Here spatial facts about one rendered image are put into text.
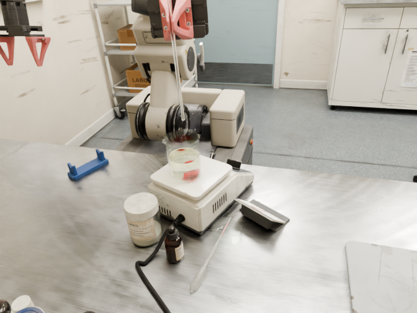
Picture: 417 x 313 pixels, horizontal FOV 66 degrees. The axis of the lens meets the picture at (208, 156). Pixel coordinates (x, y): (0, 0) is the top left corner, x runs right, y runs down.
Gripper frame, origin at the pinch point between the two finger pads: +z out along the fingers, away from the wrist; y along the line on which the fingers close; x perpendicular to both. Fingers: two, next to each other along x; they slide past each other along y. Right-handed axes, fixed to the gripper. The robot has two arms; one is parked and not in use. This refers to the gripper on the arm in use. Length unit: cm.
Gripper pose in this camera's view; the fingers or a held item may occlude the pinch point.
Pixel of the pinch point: (171, 25)
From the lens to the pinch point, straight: 52.8
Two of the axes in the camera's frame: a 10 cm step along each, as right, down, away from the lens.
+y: 10.0, -0.4, -0.8
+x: 0.7, 8.5, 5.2
